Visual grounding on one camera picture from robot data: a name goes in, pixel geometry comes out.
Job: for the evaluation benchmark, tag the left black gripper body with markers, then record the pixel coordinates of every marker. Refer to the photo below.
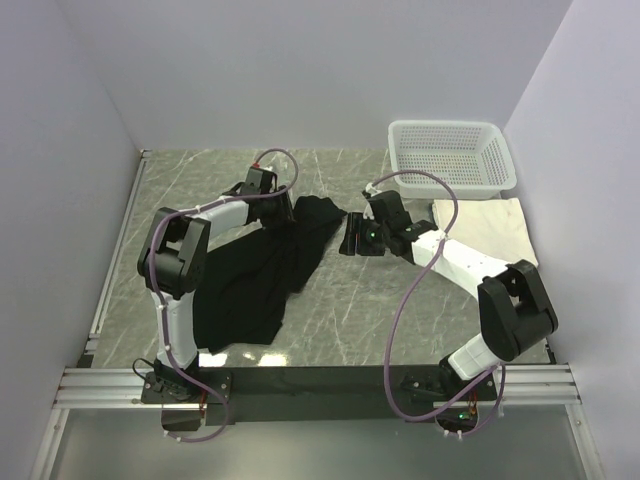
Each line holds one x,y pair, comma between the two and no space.
278,210

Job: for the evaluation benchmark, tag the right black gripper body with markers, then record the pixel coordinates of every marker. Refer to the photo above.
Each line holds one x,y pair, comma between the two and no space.
373,238

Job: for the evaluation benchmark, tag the black t shirt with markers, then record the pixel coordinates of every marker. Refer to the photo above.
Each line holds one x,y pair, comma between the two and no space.
247,282

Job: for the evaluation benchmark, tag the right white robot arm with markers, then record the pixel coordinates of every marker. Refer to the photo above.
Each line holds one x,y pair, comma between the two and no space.
515,311

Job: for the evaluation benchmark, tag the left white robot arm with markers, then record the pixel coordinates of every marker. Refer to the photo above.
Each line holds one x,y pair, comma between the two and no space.
173,257

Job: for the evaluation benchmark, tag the folded white t shirt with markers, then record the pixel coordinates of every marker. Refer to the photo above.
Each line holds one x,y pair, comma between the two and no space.
495,227

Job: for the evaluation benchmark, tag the white perforated plastic basket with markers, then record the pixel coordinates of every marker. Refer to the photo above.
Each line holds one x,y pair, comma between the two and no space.
471,157

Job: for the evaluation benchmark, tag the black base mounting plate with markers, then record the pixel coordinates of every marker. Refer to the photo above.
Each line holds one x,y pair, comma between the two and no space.
261,394

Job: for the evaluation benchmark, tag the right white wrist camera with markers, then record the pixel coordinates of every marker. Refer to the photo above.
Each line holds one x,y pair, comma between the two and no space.
370,191

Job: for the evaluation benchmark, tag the aluminium front frame rail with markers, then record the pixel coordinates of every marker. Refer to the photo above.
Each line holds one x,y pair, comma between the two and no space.
415,388

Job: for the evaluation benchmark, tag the aluminium left side rail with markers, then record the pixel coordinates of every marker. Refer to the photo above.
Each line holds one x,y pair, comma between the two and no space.
86,358

